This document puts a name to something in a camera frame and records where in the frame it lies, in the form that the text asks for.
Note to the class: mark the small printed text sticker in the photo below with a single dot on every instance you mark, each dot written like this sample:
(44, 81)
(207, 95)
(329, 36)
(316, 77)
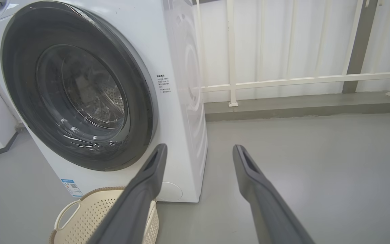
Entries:
(164, 84)

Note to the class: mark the white metal railing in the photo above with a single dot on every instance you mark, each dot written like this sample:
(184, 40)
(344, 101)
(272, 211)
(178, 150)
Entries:
(231, 51)

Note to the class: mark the round white filter cover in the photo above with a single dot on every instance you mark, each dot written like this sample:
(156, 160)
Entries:
(170, 191)

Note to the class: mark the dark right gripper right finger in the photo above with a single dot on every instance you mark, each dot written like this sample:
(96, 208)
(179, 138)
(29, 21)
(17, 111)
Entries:
(269, 213)

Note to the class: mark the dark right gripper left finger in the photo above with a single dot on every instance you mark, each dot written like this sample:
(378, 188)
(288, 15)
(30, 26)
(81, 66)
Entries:
(137, 210)

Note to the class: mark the grey vertical post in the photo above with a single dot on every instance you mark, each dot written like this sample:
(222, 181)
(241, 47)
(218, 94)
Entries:
(359, 51)

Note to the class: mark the cream perforated laundry basket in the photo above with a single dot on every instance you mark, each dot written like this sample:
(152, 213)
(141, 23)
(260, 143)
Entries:
(90, 217)

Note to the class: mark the white front-load washing machine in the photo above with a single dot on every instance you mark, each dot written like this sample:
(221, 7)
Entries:
(178, 135)

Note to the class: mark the black round glass washer door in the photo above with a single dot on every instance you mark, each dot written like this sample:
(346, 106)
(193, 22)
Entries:
(22, 84)

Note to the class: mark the blue energy label sticker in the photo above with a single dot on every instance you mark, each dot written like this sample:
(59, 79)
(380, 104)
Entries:
(72, 188)

